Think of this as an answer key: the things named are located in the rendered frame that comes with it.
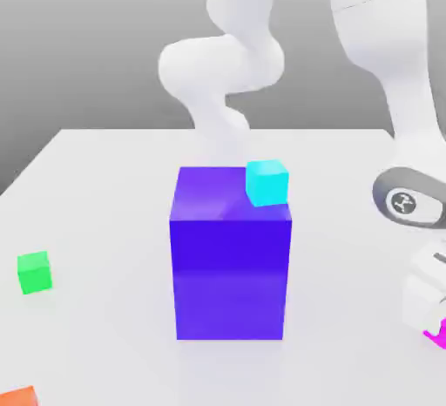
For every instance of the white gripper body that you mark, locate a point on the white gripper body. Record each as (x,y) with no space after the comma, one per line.
(423,299)

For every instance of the small magenta cube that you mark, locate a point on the small magenta cube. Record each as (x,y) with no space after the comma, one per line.
(441,338)

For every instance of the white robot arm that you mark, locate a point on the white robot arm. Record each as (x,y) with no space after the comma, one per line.
(223,68)

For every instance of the small cyan cube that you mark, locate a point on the small cyan cube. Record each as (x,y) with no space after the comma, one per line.
(266,184)

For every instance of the small green cube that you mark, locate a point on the small green cube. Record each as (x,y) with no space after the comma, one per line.
(34,273)

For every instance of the small orange cube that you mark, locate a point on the small orange cube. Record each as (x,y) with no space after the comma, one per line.
(17,398)

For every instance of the large purple box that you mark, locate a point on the large purple box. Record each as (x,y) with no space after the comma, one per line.
(230,273)

